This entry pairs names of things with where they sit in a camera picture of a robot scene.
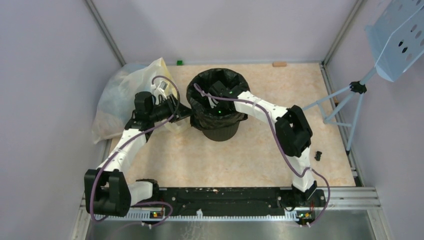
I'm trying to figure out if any white slotted cable duct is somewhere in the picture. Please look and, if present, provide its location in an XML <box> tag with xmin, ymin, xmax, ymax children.
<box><xmin>106</xmin><ymin>208</ymin><xmax>312</xmax><ymax>223</ymax></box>

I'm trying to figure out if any black plastic trash bin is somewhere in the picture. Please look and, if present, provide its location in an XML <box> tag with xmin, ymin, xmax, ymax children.
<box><xmin>201</xmin><ymin>122</ymin><xmax>240</xmax><ymax>142</ymax></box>

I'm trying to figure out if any translucent yellow plastic bag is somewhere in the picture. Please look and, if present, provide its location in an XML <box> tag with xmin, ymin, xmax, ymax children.
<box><xmin>91</xmin><ymin>57</ymin><xmax>182</xmax><ymax>144</ymax></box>

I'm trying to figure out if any small black plastic piece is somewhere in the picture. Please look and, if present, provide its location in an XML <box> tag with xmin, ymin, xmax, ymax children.
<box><xmin>314</xmin><ymin>151</ymin><xmax>323</xmax><ymax>162</ymax></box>

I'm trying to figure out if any tan wooden stick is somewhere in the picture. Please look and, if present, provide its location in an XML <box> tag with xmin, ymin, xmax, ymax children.
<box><xmin>272</xmin><ymin>61</ymin><xmax>288</xmax><ymax>68</ymax></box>

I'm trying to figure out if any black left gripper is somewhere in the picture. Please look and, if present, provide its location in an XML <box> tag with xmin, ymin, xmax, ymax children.
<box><xmin>148</xmin><ymin>93</ymin><xmax>195</xmax><ymax>123</ymax></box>

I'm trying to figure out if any black plastic trash bag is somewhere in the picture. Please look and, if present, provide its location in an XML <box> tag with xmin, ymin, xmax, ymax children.
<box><xmin>186</xmin><ymin>68</ymin><xmax>250</xmax><ymax>131</ymax></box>

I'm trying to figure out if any perforated light blue panel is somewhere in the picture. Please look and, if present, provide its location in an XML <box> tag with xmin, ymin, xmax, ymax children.
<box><xmin>364</xmin><ymin>0</ymin><xmax>424</xmax><ymax>82</ymax></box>

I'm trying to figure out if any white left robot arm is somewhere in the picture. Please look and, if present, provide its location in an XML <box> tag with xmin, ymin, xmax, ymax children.
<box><xmin>84</xmin><ymin>79</ymin><xmax>190</xmax><ymax>219</ymax></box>

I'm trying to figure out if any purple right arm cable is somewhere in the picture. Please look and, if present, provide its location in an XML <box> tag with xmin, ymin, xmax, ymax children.
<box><xmin>193</xmin><ymin>82</ymin><xmax>331</xmax><ymax>228</ymax></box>

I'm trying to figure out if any light blue tripod stand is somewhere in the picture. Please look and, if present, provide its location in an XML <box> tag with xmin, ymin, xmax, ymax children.
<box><xmin>302</xmin><ymin>67</ymin><xmax>377</xmax><ymax>156</ymax></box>

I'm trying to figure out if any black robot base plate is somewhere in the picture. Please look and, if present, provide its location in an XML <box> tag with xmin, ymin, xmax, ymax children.
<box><xmin>148</xmin><ymin>187</ymin><xmax>326</xmax><ymax>217</ymax></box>

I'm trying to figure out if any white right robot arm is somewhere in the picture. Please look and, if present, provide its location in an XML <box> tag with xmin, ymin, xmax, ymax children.
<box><xmin>200</xmin><ymin>81</ymin><xmax>317</xmax><ymax>206</ymax></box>

